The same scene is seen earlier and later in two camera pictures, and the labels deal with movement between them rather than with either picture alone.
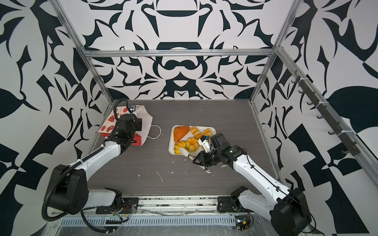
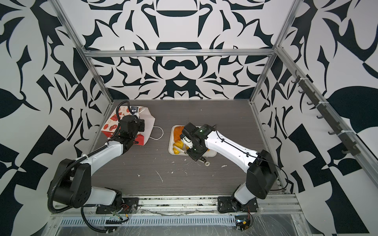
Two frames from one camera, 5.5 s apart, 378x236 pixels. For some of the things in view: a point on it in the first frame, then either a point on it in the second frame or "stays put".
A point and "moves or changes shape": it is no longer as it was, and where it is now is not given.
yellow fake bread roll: (192, 144) moves or changes shape
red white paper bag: (110, 126) stays put
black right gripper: (203, 156) to (193, 156)
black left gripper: (139, 124) stays put
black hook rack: (349, 146) stays put
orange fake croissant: (179, 132) stays put
